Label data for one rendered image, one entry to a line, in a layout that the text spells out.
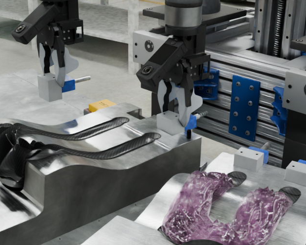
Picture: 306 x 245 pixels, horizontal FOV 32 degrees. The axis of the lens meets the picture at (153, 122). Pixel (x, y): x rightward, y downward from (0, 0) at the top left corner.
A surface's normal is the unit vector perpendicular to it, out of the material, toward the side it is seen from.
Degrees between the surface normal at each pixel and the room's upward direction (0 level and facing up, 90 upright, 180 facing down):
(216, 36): 90
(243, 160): 90
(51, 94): 90
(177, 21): 90
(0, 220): 0
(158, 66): 33
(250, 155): 0
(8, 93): 0
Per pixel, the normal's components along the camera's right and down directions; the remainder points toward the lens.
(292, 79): -0.69, 0.29
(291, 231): -0.11, -0.81
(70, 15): 0.65, 0.32
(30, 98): 0.01, -0.91
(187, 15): 0.21, 0.40
